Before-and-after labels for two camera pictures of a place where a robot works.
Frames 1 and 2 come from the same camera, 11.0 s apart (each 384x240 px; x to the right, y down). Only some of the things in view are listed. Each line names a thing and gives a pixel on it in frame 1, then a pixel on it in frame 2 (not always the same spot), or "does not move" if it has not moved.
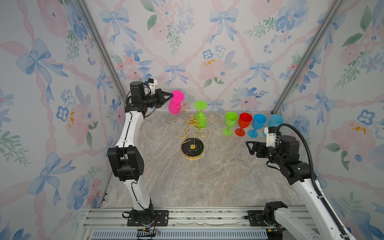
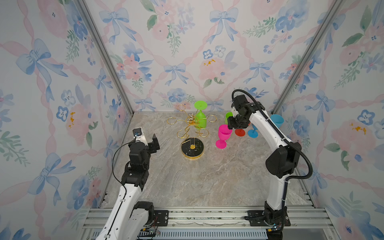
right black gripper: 261,145 to 231,125
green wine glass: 200,118 does not move
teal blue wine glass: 274,120 does not move
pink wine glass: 175,105 to 224,134
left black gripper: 159,95 to 153,145
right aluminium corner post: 333,8 does not move
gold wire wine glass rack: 193,147 does not move
